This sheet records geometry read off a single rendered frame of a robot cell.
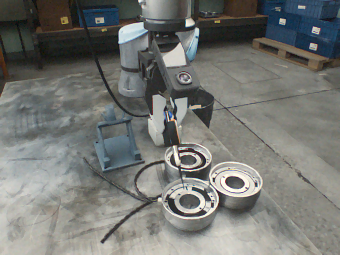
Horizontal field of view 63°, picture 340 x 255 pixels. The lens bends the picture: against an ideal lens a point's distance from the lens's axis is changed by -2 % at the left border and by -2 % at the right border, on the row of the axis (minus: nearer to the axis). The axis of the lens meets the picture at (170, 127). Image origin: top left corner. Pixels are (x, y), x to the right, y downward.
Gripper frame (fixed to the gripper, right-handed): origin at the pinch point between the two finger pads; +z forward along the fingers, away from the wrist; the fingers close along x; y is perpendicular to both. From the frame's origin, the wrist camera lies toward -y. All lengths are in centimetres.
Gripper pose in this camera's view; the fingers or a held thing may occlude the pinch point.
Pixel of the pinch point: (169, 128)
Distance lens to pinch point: 55.3
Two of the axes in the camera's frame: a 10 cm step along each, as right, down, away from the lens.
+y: -3.9, -4.8, 7.9
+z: 0.0, 8.6, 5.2
